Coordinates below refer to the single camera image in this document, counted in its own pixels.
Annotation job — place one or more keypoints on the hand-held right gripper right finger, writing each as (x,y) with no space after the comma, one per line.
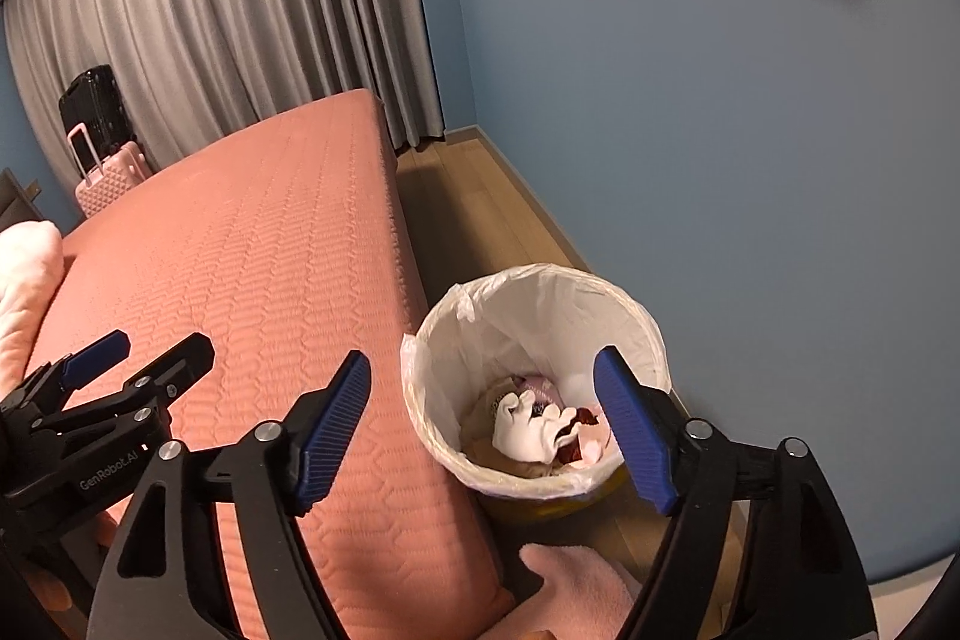
(634,430)

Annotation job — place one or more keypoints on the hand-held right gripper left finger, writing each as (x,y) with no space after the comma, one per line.
(330,430)

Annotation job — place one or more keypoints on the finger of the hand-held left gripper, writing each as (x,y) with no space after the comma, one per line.
(94,359)
(184,362)

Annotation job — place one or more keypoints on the light pink sock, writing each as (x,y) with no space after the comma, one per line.
(600,449)

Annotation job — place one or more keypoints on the dark red sock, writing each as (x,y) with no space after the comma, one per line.
(583,419)

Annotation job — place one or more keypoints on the trash bin with white liner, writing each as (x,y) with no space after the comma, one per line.
(540,317)

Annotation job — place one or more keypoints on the tan knit sock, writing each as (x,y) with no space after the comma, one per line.
(484,419)

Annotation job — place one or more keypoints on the pink pillow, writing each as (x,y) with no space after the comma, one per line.
(26,295)

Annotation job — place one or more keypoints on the pink quilted bed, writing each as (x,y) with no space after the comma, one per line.
(262,235)

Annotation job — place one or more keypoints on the pink towel on floor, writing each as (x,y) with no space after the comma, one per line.
(577,580)

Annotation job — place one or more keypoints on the dark wooden headboard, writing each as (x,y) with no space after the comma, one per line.
(15,201)

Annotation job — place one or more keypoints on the pink suitcase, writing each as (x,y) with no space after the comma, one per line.
(120,179)

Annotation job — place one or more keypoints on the black suitcase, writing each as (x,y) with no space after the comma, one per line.
(97,100)

